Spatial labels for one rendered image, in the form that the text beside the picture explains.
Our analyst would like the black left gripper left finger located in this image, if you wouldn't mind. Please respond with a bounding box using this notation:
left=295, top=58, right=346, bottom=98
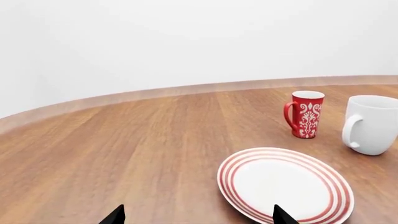
left=98, top=203, right=126, bottom=224

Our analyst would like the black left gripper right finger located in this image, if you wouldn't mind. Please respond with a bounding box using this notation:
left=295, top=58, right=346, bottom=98
left=272, top=203, right=301, bottom=224

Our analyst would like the plain white mug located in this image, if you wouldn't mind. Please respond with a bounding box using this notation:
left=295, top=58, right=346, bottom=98
left=341, top=95, right=398, bottom=156

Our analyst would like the white plate with red rings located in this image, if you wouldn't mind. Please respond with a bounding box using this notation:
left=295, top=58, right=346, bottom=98
left=216, top=146, right=355, bottom=224

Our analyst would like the red mug with white pattern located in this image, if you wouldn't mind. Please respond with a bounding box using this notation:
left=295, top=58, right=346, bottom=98
left=283, top=90, right=325, bottom=139

